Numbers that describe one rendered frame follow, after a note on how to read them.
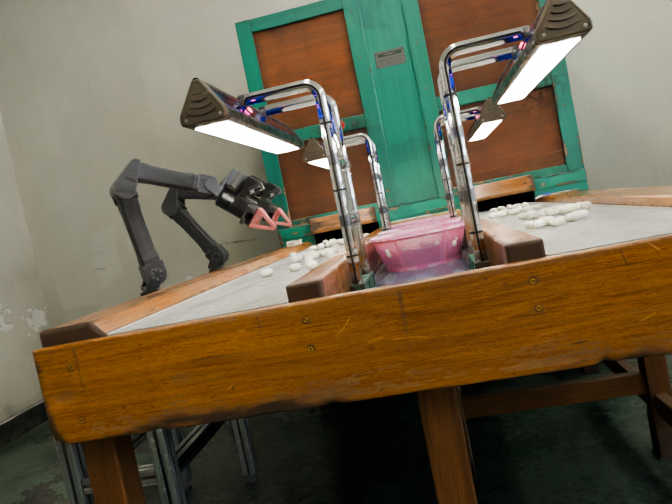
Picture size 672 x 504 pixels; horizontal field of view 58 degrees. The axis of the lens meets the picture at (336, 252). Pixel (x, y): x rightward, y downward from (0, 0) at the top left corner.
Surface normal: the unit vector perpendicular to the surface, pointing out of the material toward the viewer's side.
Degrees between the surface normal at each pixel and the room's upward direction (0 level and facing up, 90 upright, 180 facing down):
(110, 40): 87
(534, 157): 90
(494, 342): 90
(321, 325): 90
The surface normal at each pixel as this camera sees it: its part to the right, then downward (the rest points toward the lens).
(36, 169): -0.13, 0.09
